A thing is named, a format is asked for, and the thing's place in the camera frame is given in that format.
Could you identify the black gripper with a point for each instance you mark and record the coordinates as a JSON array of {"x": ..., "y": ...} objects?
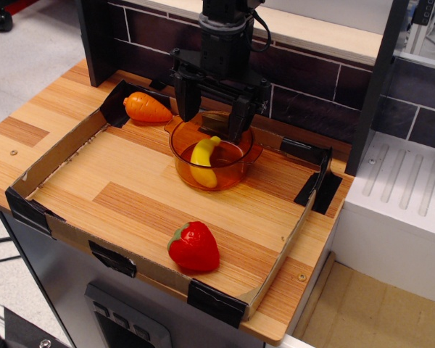
[{"x": 221, "y": 69}]

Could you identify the white toy sink drainboard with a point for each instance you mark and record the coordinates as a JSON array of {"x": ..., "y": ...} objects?
[{"x": 386, "y": 228}]

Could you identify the red toy strawberry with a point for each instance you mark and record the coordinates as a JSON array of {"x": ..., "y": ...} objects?
[{"x": 193, "y": 247}]

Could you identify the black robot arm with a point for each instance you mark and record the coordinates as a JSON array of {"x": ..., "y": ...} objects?
[{"x": 229, "y": 17}]

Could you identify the yellow toy banana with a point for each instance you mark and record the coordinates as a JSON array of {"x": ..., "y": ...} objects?
[{"x": 200, "y": 159}]

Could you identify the cardboard fence with black tape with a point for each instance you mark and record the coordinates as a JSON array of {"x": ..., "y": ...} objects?
[{"x": 109, "y": 187}]

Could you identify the black caster wheel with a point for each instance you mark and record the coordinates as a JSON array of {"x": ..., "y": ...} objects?
[{"x": 6, "y": 22}]

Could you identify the orange transparent plastic pot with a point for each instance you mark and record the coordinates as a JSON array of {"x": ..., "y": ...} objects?
[{"x": 229, "y": 161}]

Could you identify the orange toy carrot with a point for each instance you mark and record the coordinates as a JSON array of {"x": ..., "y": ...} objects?
[{"x": 144, "y": 108}]

